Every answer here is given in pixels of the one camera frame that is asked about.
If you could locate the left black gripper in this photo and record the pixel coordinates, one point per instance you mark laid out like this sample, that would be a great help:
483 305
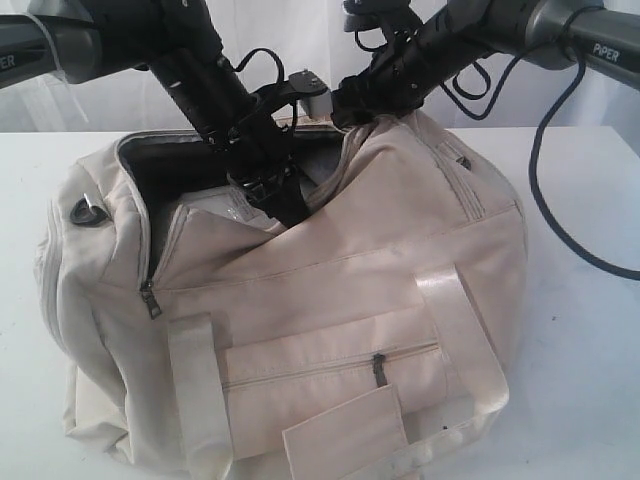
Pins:
254 151

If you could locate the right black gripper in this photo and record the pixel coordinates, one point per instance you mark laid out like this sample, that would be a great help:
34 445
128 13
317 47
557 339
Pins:
417 58

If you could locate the beige duffel bag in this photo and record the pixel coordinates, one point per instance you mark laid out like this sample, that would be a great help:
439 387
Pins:
360 344

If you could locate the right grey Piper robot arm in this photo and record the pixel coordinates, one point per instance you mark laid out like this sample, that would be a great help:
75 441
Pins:
556 34

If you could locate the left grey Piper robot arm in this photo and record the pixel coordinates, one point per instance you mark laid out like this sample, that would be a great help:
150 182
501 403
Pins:
80 41

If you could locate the white plastic-wrapped packet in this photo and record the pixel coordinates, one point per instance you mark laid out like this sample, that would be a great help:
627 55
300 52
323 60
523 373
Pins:
230 203

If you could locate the right wrist camera with heatsink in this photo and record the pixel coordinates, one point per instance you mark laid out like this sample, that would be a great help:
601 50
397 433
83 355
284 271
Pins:
362 15

